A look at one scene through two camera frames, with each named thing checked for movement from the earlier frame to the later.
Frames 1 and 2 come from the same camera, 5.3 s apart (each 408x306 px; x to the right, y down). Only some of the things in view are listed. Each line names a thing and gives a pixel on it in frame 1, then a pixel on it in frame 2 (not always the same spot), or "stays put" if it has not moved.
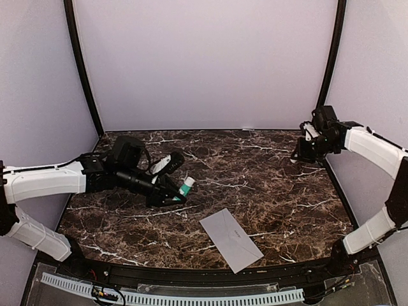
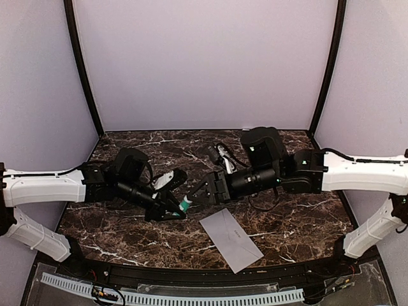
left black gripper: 161,189 to 160,205
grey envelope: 232,241 stays put
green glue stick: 185,188 to 184,206
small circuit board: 97,293 stays put
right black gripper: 302,154 to 213,181
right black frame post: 340,16 stays put
